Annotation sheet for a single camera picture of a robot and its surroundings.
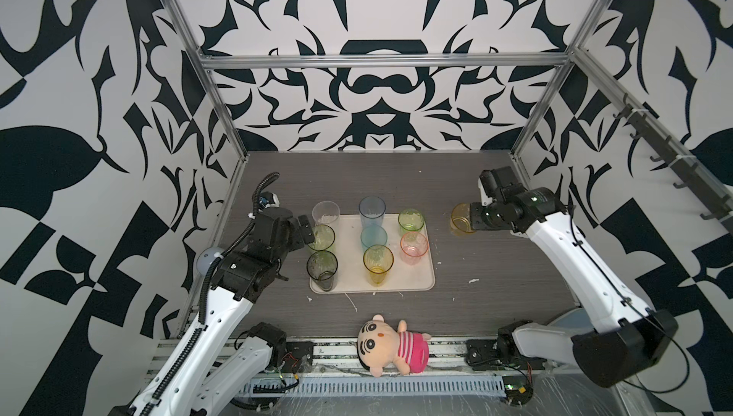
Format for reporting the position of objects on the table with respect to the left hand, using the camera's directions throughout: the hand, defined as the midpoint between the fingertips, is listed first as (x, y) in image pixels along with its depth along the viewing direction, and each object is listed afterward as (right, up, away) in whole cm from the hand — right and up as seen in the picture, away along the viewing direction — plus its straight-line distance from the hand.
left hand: (288, 220), depth 74 cm
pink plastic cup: (+35, -11, +18) cm, 41 cm away
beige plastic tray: (+32, -15, +16) cm, 39 cm away
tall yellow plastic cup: (+23, -12, +8) cm, 27 cm away
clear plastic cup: (+7, +1, +13) cm, 15 cm away
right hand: (+50, +1, +4) cm, 50 cm away
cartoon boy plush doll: (+23, -29, -4) cm, 38 cm away
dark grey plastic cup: (+6, -16, +12) cm, 21 cm away
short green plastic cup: (+34, -3, +20) cm, 40 cm away
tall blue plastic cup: (+21, +1, +13) cm, 25 cm away
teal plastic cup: (+22, -8, +20) cm, 31 cm away
